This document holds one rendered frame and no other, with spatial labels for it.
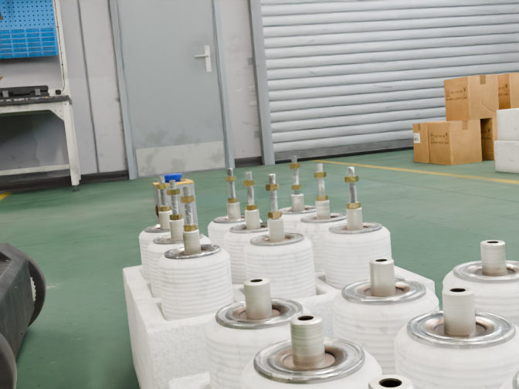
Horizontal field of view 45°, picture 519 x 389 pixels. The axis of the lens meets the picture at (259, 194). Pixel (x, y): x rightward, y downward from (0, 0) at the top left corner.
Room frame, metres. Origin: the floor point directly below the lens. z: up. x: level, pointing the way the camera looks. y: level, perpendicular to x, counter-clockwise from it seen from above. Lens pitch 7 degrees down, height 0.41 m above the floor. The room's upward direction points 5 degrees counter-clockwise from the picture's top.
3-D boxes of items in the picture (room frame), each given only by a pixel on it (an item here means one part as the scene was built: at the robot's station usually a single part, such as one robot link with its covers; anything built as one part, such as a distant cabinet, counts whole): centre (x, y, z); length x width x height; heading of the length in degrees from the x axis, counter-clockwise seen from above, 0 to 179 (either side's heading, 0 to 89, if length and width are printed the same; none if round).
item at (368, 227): (0.89, -0.13, 0.25); 0.08 x 0.08 x 0.01
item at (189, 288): (0.82, 0.09, 0.16); 0.10 x 0.10 x 0.18
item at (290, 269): (0.86, -0.02, 0.16); 0.10 x 0.10 x 0.18
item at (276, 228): (0.86, -0.02, 0.26); 0.02 x 0.02 x 0.03
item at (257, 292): (0.53, 0.01, 0.26); 0.02 x 0.02 x 0.03
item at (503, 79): (4.66, -1.92, 0.45); 0.30 x 0.24 x 0.30; 11
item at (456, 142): (4.52, -1.43, 0.15); 0.30 x 0.24 x 0.30; 13
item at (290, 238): (0.86, -0.02, 0.25); 0.08 x 0.08 x 0.01
